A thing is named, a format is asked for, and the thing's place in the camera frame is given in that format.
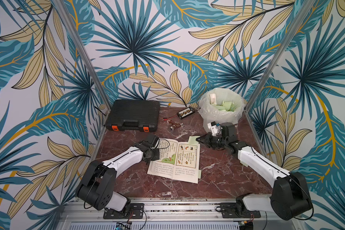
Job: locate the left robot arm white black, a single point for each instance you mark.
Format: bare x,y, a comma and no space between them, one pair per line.
97,185

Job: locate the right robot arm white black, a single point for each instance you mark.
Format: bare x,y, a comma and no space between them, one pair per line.
290,195

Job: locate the black terminal board with connectors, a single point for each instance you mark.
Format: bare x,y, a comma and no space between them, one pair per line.
186,112

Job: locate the black plastic tool case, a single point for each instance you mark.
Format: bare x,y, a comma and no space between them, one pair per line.
138,115

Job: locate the Chinese picture book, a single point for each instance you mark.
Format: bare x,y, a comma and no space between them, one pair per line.
178,161

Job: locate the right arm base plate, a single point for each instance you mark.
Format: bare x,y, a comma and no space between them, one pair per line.
236,210

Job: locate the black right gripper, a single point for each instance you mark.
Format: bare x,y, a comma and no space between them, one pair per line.
212,139

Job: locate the white bin with plastic bag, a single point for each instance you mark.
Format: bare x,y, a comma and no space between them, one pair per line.
220,105

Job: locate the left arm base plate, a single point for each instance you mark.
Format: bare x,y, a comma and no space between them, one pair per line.
131,211

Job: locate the green sticky note top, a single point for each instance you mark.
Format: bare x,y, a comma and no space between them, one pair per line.
192,140

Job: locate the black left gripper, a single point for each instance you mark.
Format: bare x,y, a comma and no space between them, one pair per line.
157,155

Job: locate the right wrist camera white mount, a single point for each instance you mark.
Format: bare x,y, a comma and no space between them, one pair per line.
214,128

